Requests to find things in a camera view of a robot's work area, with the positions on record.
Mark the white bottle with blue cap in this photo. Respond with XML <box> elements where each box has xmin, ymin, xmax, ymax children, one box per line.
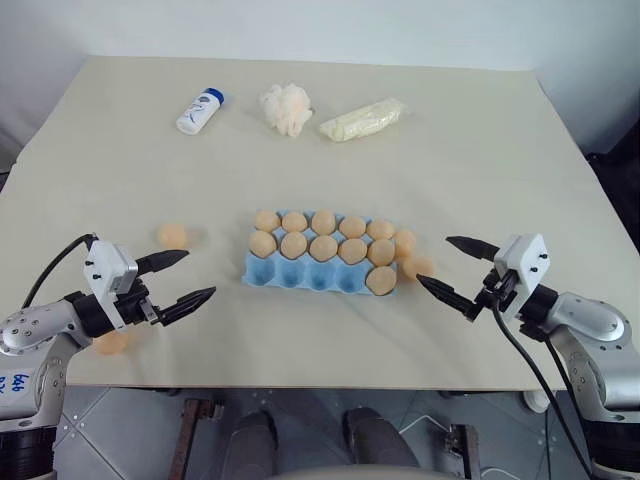
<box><xmin>175</xmin><ymin>87</ymin><xmax>232</xmax><ymax>135</ymax></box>

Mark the thin white floor cable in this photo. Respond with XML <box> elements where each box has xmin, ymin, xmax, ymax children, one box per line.
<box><xmin>399</xmin><ymin>413</ymin><xmax>451</xmax><ymax>437</ymax></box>

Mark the blue egg tray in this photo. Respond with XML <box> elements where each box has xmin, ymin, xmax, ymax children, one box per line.
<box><xmin>241</xmin><ymin>209</ymin><xmax>401</xmax><ymax>299</ymax></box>

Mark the long black right arm cable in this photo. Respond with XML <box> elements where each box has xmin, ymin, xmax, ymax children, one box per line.
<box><xmin>491</xmin><ymin>298</ymin><xmax>599</xmax><ymax>480</ymax></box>

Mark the white and orange mesh sponge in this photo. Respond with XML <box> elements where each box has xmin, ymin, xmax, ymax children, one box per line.
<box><xmin>258</xmin><ymin>83</ymin><xmax>314</xmax><ymax>137</ymax></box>

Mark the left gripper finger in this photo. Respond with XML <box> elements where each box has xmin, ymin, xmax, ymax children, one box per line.
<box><xmin>134</xmin><ymin>248</ymin><xmax>192</xmax><ymax>277</ymax></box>
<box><xmin>158</xmin><ymin>286</ymin><xmax>218</xmax><ymax>328</ymax></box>

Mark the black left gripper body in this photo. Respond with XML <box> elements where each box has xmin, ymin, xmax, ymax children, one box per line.
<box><xmin>117</xmin><ymin>278</ymin><xmax>164</xmax><ymax>330</ymax></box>

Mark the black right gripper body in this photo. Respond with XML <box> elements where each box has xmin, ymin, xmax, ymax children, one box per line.
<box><xmin>472</xmin><ymin>266</ymin><xmax>522</xmax><ymax>315</ymax></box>

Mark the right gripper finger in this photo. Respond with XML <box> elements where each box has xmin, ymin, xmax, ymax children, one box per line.
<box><xmin>445</xmin><ymin>235</ymin><xmax>501</xmax><ymax>262</ymax></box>
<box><xmin>415</xmin><ymin>273</ymin><xmax>480</xmax><ymax>323</ymax></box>

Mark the short black right arm cable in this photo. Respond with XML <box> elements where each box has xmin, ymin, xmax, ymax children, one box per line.
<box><xmin>544</xmin><ymin>335</ymin><xmax>589</xmax><ymax>431</ymax></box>

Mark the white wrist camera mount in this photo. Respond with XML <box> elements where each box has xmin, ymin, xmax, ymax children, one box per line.
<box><xmin>492</xmin><ymin>232</ymin><xmax>552</xmax><ymax>319</ymax></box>
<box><xmin>82</xmin><ymin>239</ymin><xmax>140</xmax><ymax>334</ymax></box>

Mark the dark rounded shape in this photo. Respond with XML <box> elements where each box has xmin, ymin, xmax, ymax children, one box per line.
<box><xmin>232</xmin><ymin>409</ymin><xmax>279</xmax><ymax>480</ymax></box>
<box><xmin>342</xmin><ymin>407</ymin><xmax>422</xmax><ymax>480</ymax></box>

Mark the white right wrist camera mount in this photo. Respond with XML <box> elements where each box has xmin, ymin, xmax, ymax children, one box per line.
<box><xmin>492</xmin><ymin>232</ymin><xmax>552</xmax><ymax>319</ymax></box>

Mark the white round table foot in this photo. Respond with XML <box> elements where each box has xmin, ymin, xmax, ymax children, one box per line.
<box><xmin>522</xmin><ymin>389</ymin><xmax>551</xmax><ymax>414</ymax></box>

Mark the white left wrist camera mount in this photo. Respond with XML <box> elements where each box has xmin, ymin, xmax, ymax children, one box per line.
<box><xmin>82</xmin><ymin>239</ymin><xmax>140</xmax><ymax>334</ymax></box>

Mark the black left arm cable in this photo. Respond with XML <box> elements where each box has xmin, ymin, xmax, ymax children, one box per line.
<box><xmin>19</xmin><ymin>232</ymin><xmax>99</xmax><ymax>311</ymax></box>

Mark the rusty metal table leg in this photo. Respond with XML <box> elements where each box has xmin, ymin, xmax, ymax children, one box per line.
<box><xmin>168</xmin><ymin>397</ymin><xmax>225</xmax><ymax>480</ymax></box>
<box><xmin>439</xmin><ymin>423</ymin><xmax>482</xmax><ymax>480</ymax></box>

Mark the tan egg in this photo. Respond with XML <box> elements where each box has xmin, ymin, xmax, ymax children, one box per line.
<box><xmin>281</xmin><ymin>211</ymin><xmax>309</xmax><ymax>234</ymax></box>
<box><xmin>337</xmin><ymin>238</ymin><xmax>367</xmax><ymax>265</ymax></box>
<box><xmin>92</xmin><ymin>329</ymin><xmax>132</xmax><ymax>357</ymax></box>
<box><xmin>339</xmin><ymin>215</ymin><xmax>367</xmax><ymax>240</ymax></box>
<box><xmin>248</xmin><ymin>229</ymin><xmax>278</xmax><ymax>257</ymax></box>
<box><xmin>367</xmin><ymin>238</ymin><xmax>397</xmax><ymax>267</ymax></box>
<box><xmin>280</xmin><ymin>231</ymin><xmax>309</xmax><ymax>260</ymax></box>
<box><xmin>400</xmin><ymin>254</ymin><xmax>435</xmax><ymax>281</ymax></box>
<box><xmin>394</xmin><ymin>229</ymin><xmax>418</xmax><ymax>260</ymax></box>
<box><xmin>157</xmin><ymin>222</ymin><xmax>188</xmax><ymax>246</ymax></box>
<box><xmin>366</xmin><ymin>265</ymin><xmax>398</xmax><ymax>296</ymax></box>
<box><xmin>253</xmin><ymin>209</ymin><xmax>281</xmax><ymax>234</ymax></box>
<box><xmin>308</xmin><ymin>234</ymin><xmax>339</xmax><ymax>263</ymax></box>
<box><xmin>366</xmin><ymin>218</ymin><xmax>395</xmax><ymax>241</ymax></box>
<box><xmin>310</xmin><ymin>209</ymin><xmax>337</xmax><ymax>236</ymax></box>

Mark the clear bag of cream contents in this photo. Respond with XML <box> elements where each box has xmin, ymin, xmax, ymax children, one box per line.
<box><xmin>318</xmin><ymin>98</ymin><xmax>409</xmax><ymax>144</ymax></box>

